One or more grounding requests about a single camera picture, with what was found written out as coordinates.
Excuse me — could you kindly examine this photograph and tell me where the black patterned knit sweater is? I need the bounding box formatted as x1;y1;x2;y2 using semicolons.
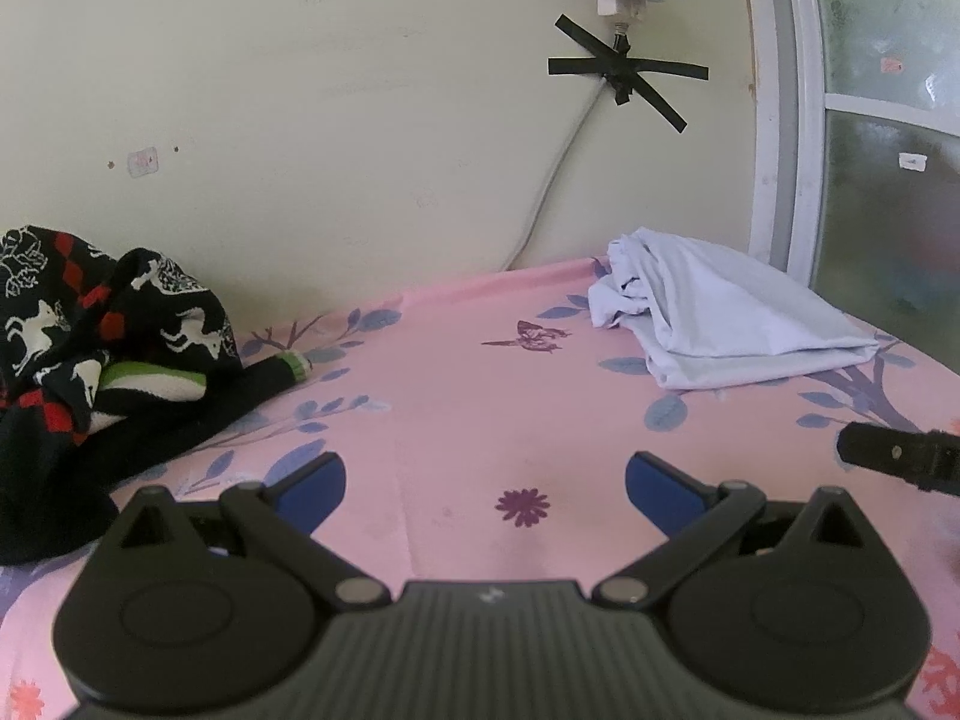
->
0;225;242;451

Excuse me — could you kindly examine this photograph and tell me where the white window frame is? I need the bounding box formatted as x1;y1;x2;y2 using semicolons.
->
739;0;960;376

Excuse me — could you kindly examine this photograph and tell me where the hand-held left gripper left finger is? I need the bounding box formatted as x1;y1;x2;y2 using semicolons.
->
103;451;392;610

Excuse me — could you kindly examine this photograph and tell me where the grey wall cable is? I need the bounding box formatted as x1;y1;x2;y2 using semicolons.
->
502;30;627;271

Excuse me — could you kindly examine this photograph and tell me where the black garment with green-striped cuff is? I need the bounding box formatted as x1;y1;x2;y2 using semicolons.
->
0;349;312;565

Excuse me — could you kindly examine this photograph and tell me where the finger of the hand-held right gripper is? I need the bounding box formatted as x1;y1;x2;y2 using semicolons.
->
836;422;960;497

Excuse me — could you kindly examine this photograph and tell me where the white t-shirt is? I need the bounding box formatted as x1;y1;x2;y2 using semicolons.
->
587;226;880;391

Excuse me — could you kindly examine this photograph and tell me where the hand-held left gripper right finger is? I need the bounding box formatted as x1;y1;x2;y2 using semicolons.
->
591;451;880;610

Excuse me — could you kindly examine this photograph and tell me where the black tape cross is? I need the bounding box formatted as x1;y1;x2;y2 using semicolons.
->
547;13;710;134

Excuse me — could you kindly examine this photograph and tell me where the pink floral bed sheet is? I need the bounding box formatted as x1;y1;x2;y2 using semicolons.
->
0;255;960;720

